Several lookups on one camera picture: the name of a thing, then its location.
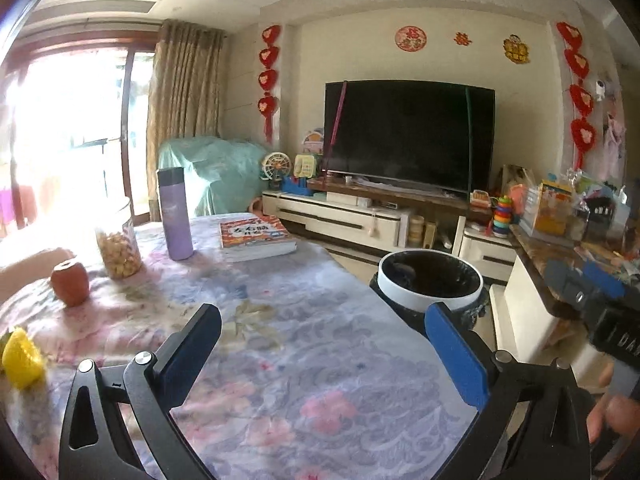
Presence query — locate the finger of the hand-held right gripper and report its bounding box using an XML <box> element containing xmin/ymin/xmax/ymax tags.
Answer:
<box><xmin>546</xmin><ymin>260</ymin><xmax>606</xmax><ymax>328</ymax></box>
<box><xmin>584</xmin><ymin>261</ymin><xmax>627</xmax><ymax>301</ymax></box>

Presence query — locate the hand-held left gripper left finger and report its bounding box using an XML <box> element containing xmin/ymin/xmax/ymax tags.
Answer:
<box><xmin>59</xmin><ymin>303</ymin><xmax>222</xmax><ymax>480</ymax></box>

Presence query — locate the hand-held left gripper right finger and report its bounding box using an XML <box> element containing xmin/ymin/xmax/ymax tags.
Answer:
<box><xmin>425</xmin><ymin>302</ymin><xmax>593</xmax><ymax>480</ymax></box>

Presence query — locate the white round trash bin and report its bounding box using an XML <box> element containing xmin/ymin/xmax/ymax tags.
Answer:
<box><xmin>370</xmin><ymin>249</ymin><xmax>488</xmax><ymax>331</ymax></box>

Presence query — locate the person's right hand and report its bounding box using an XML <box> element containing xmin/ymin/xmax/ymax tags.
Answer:
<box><xmin>586</xmin><ymin>360</ymin><xmax>640</xmax><ymax>443</ymax></box>

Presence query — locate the marble top side cabinet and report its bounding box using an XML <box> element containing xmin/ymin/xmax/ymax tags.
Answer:
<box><xmin>490</xmin><ymin>230</ymin><xmax>640</xmax><ymax>386</ymax></box>

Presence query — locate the yellow toy box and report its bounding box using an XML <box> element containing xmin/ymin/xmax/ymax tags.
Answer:
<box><xmin>530</xmin><ymin>180</ymin><xmax>576</xmax><ymax>241</ymax></box>

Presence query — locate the clear jar of snack balls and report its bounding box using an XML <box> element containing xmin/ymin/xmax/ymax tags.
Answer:
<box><xmin>95</xmin><ymin>200</ymin><xmax>142</xmax><ymax>280</ymax></box>

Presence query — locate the book with colourful cover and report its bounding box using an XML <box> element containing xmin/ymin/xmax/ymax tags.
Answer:
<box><xmin>219</xmin><ymin>215</ymin><xmax>298</xmax><ymax>262</ymax></box>

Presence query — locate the pink doll dress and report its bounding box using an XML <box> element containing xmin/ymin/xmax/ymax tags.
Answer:
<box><xmin>602</xmin><ymin>110</ymin><xmax>626</xmax><ymax>176</ymax></box>

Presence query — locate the red apple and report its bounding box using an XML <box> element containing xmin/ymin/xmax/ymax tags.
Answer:
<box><xmin>50</xmin><ymin>259</ymin><xmax>91</xmax><ymax>307</ymax></box>

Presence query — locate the purple thermos bottle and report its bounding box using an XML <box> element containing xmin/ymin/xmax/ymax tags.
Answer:
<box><xmin>156</xmin><ymin>166</ymin><xmax>195</xmax><ymax>261</ymax></box>

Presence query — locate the pink sofa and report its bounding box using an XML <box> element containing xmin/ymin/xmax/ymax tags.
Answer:
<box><xmin>0</xmin><ymin>247</ymin><xmax>76</xmax><ymax>306</ymax></box>

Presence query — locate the teal dust cover cloth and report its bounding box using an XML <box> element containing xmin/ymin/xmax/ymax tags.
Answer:
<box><xmin>157</xmin><ymin>135</ymin><xmax>273</xmax><ymax>218</ymax></box>

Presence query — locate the white television stand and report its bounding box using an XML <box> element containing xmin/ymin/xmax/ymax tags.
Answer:
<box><xmin>261</xmin><ymin>180</ymin><xmax>518</xmax><ymax>286</ymax></box>

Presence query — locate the toy ferris wheel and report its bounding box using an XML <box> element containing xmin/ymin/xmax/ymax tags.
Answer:
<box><xmin>260</xmin><ymin>151</ymin><xmax>292</xmax><ymax>183</ymax></box>

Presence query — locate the black flat television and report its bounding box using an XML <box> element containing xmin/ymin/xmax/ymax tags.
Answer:
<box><xmin>324</xmin><ymin>80</ymin><xmax>496</xmax><ymax>193</ymax></box>

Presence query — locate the balcony sliding door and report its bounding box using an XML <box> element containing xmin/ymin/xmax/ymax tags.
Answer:
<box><xmin>0</xmin><ymin>35</ymin><xmax>156</xmax><ymax>241</ymax></box>

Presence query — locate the house shaped toy card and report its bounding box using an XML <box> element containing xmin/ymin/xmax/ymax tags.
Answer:
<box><xmin>301</xmin><ymin>128</ymin><xmax>326</xmax><ymax>156</ymax></box>

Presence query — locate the beige patterned curtain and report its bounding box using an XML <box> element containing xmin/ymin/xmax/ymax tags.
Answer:
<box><xmin>145</xmin><ymin>19</ymin><xmax>226</xmax><ymax>223</ymax></box>

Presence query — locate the pink stick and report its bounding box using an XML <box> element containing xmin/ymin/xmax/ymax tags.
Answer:
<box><xmin>322</xmin><ymin>81</ymin><xmax>348</xmax><ymax>181</ymax></box>

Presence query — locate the ceiling air vent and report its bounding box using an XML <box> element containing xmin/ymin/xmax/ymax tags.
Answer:
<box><xmin>50</xmin><ymin>0</ymin><xmax>156</xmax><ymax>17</ymax></box>

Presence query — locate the rainbow stacking ring toy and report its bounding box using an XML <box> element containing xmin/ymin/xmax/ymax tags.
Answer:
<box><xmin>491</xmin><ymin>195</ymin><xmax>515</xmax><ymax>237</ymax></box>

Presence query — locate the red heart decoration string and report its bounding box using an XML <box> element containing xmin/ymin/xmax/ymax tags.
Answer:
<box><xmin>556</xmin><ymin>21</ymin><xmax>598</xmax><ymax>171</ymax></box>
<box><xmin>257</xmin><ymin>25</ymin><xmax>282</xmax><ymax>143</ymax></box>

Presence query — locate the yellow figure wall decal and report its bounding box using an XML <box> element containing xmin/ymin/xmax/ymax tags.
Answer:
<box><xmin>502</xmin><ymin>34</ymin><xmax>531</xmax><ymax>65</ymax></box>

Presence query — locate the round red wall decal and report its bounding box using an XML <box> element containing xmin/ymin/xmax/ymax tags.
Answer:
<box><xmin>395</xmin><ymin>25</ymin><xmax>427</xmax><ymax>52</ymax></box>

